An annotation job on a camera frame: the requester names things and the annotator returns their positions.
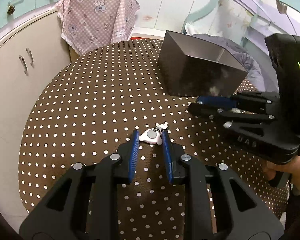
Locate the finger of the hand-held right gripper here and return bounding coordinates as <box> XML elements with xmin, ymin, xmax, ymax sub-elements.
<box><xmin>198</xmin><ymin>91</ymin><xmax>281</xmax><ymax>111</ymax></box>
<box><xmin>189</xmin><ymin>102</ymin><xmax>276</xmax><ymax>128</ymax></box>

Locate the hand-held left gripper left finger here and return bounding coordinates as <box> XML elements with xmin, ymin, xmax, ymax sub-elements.
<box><xmin>19</xmin><ymin>129</ymin><xmax>140</xmax><ymax>240</ymax></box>

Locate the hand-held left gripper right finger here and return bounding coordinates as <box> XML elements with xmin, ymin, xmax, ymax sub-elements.
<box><xmin>161</xmin><ymin>130</ymin><xmax>285</xmax><ymax>240</ymax></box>

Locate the white dog charm keychain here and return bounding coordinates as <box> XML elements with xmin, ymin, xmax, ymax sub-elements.
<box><xmin>139</xmin><ymin>122</ymin><xmax>169</xmax><ymax>146</ymax></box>

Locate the dark grey box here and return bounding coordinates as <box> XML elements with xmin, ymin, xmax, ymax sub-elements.
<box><xmin>158</xmin><ymin>30</ymin><xmax>249</xmax><ymax>97</ymax></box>

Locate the brown polka-dot tablecloth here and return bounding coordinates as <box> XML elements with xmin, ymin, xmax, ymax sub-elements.
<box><xmin>18</xmin><ymin>39</ymin><xmax>290</xmax><ymax>240</ymax></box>

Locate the red ottoman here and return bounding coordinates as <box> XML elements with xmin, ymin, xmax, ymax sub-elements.
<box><xmin>129</xmin><ymin>35</ymin><xmax>165</xmax><ymax>41</ymax></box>

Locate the white board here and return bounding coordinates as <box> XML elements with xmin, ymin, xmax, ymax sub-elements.
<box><xmin>131</xmin><ymin>27</ymin><xmax>166</xmax><ymax>37</ymax></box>

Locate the white wardrobe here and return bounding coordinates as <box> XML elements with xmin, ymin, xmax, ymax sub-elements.
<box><xmin>129</xmin><ymin>0</ymin><xmax>220</xmax><ymax>32</ymax></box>

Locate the beige cabinet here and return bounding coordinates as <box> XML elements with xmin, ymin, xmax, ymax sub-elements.
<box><xmin>0</xmin><ymin>6</ymin><xmax>74</xmax><ymax>222</ymax></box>

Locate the pink checked bear cloth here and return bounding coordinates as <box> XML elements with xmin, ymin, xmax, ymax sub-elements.
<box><xmin>55</xmin><ymin>0</ymin><xmax>141</xmax><ymax>56</ymax></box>

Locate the teal bunk bed frame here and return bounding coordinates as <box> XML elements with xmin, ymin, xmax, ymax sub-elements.
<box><xmin>182</xmin><ymin>0</ymin><xmax>300</xmax><ymax>55</ymax></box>

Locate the metal cabinet handle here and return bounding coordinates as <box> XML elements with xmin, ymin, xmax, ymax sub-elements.
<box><xmin>26</xmin><ymin>48</ymin><xmax>34</xmax><ymax>66</ymax></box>
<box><xmin>18</xmin><ymin>55</ymin><xmax>28</xmax><ymax>75</ymax></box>

